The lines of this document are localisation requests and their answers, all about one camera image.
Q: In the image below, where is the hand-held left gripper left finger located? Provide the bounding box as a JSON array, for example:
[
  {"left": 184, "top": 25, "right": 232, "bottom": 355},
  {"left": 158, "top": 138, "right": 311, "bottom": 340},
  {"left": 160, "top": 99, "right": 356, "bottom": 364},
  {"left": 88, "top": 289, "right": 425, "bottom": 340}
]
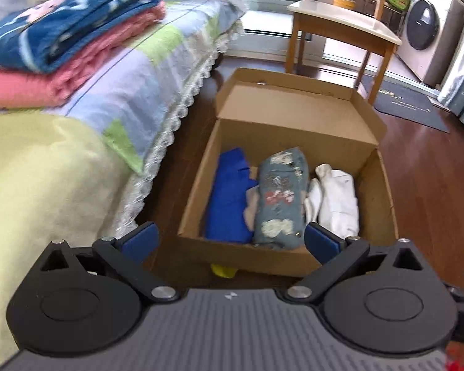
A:
[{"left": 39, "top": 221, "right": 177, "bottom": 303}]

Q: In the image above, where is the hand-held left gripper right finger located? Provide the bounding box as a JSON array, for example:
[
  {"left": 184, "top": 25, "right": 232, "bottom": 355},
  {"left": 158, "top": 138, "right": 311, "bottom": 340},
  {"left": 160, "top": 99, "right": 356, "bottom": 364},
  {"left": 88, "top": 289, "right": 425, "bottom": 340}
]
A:
[{"left": 287, "top": 222, "right": 428, "bottom": 304}]

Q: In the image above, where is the white shopping bag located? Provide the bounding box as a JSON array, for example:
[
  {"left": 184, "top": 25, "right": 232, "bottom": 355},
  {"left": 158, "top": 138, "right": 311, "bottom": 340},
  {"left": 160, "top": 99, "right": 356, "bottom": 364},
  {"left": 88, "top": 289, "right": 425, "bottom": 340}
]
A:
[{"left": 305, "top": 163, "right": 360, "bottom": 240}]

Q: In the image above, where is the cardboard box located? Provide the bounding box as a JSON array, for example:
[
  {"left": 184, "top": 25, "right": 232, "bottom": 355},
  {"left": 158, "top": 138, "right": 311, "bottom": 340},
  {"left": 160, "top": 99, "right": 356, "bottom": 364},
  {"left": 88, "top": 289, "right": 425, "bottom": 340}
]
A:
[{"left": 177, "top": 67, "right": 400, "bottom": 278}]

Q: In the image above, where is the printed denim bag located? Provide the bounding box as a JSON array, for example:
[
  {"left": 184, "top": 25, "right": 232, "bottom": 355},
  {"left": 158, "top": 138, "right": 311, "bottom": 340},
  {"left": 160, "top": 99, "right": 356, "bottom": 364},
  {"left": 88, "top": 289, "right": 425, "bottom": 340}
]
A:
[{"left": 252, "top": 147, "right": 310, "bottom": 250}]

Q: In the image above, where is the blue folded bag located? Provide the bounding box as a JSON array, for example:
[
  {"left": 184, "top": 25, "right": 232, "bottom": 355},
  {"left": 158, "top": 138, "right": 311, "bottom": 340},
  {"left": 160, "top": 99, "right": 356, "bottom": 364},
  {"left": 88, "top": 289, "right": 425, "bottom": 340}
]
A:
[{"left": 205, "top": 147, "right": 260, "bottom": 244}]

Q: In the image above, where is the yellow plastic stool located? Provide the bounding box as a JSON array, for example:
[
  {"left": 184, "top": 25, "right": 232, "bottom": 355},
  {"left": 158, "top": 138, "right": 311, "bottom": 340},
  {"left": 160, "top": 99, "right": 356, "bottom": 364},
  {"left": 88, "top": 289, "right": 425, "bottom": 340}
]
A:
[{"left": 211, "top": 263, "right": 238, "bottom": 279}]

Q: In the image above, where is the dark door mat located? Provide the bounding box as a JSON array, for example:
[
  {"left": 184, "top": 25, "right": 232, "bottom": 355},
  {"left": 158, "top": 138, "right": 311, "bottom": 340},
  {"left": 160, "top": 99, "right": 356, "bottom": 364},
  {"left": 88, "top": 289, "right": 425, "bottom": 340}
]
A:
[{"left": 361, "top": 75, "right": 449, "bottom": 134}]

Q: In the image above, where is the patchwork quilt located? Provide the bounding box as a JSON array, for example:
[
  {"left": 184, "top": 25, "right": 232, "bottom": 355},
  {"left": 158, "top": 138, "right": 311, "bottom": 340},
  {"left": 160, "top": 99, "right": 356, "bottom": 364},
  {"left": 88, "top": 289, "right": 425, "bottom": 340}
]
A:
[{"left": 0, "top": 0, "right": 250, "bottom": 232}]

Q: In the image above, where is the pink ribbed blanket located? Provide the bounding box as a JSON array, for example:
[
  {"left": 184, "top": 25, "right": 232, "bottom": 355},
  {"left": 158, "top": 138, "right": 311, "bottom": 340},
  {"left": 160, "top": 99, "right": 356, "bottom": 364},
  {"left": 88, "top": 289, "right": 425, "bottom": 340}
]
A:
[{"left": 0, "top": 0, "right": 167, "bottom": 109}]

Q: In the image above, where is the washing machine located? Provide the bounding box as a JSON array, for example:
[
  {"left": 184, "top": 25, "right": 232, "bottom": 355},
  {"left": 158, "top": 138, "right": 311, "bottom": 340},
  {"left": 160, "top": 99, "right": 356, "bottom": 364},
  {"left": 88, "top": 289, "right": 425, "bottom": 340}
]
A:
[{"left": 396, "top": 0, "right": 464, "bottom": 87}]

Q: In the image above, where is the wooden chair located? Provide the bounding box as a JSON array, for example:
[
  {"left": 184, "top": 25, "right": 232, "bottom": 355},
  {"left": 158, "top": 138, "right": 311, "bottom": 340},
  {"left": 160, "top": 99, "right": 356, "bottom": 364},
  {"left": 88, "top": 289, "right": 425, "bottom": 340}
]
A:
[{"left": 284, "top": 0, "right": 403, "bottom": 105}]

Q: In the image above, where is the blue patterned blanket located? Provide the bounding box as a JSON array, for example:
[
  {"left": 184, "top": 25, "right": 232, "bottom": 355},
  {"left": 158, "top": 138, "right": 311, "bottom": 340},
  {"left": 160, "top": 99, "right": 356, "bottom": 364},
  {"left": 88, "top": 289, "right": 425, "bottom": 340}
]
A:
[{"left": 0, "top": 0, "right": 163, "bottom": 74}]

